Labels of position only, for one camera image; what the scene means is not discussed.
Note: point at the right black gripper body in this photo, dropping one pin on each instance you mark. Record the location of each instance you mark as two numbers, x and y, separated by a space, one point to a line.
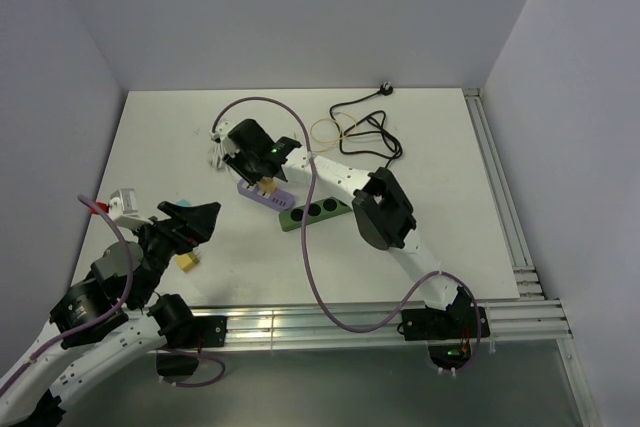
248 157

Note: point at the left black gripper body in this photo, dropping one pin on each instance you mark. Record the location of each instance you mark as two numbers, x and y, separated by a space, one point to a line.
161 243

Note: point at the purple power strip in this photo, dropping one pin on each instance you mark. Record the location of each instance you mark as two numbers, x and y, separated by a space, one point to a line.
277 199

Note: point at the pink plug adapter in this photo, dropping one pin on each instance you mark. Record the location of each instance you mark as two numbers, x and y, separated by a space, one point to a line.
267 186

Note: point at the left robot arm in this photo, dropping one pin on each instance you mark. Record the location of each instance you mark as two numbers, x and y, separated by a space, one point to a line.
113 315

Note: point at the yellow plug adapter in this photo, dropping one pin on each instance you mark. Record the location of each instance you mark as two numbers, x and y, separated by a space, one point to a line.
188 261

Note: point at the green power strip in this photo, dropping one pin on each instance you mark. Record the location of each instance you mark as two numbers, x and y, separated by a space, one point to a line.
318 211

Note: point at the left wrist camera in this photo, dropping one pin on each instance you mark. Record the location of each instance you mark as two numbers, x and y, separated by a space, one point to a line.
122 209

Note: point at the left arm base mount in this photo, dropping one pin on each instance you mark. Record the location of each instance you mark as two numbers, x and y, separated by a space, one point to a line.
178 363

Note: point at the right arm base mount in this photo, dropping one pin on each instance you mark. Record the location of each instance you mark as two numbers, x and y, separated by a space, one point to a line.
456 333

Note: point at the aluminium right rail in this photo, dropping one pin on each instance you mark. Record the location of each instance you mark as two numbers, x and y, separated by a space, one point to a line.
526 275

